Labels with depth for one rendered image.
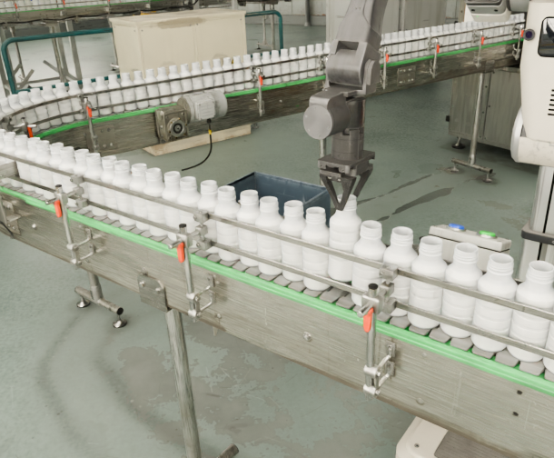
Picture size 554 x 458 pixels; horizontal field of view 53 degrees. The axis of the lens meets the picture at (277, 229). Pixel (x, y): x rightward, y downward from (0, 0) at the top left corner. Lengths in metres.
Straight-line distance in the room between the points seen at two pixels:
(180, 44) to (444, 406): 4.58
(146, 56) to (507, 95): 3.01
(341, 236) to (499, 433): 0.43
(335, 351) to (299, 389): 1.27
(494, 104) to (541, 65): 3.55
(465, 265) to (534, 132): 0.58
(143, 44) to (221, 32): 0.77
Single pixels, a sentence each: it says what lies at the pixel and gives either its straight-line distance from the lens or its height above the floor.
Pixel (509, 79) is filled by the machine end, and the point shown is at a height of 0.68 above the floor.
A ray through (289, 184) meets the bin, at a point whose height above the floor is 0.93.
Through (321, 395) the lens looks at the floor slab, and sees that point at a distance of 2.38.
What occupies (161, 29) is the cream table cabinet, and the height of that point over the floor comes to 1.10.
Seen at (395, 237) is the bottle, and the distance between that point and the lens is 1.00.
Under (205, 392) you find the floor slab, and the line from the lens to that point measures 2.44.
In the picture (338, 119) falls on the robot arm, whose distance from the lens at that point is 0.92.
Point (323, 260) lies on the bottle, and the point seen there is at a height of 1.07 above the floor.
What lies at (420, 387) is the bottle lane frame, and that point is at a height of 0.89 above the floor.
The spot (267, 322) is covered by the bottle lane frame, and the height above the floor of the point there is 0.90.
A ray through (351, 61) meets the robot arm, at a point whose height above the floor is 1.45.
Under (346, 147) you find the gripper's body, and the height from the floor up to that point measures 1.31.
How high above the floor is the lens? 1.61
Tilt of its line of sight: 26 degrees down
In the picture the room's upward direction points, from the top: 3 degrees counter-clockwise
